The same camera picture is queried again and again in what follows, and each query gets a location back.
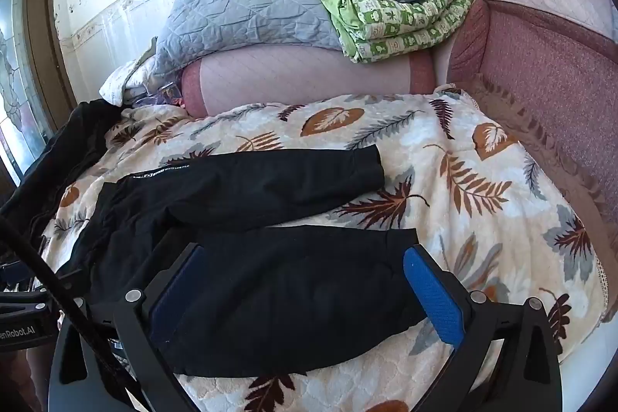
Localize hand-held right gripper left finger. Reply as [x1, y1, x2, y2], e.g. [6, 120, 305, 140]
[48, 242, 205, 412]

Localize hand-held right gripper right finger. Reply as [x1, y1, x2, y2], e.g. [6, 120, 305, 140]
[403, 245, 564, 412]

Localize black pants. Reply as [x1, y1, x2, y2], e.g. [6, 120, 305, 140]
[63, 146, 430, 378]

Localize leaf print blanket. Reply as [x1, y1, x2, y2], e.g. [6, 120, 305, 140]
[39, 90, 607, 412]

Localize pile of black clothes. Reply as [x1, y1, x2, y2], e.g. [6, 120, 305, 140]
[0, 99, 124, 249]

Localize brown fringed sofa throw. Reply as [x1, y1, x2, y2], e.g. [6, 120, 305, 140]
[449, 71, 618, 251]

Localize colourful plastic packets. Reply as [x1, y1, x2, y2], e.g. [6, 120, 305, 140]
[140, 81, 188, 109]

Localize white cloth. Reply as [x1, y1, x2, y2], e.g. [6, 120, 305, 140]
[99, 38, 187, 106]

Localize pink and red sofa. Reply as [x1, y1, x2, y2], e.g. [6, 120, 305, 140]
[181, 0, 618, 345]

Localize brown door with patterned glass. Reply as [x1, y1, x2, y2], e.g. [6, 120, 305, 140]
[0, 0, 78, 191]

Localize green patterned quilt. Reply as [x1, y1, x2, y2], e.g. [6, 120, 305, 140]
[298, 0, 476, 64]

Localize grey quilted blanket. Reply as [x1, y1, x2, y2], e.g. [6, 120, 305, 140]
[154, 0, 346, 70]

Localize black cable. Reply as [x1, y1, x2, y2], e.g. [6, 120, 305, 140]
[0, 212, 146, 412]

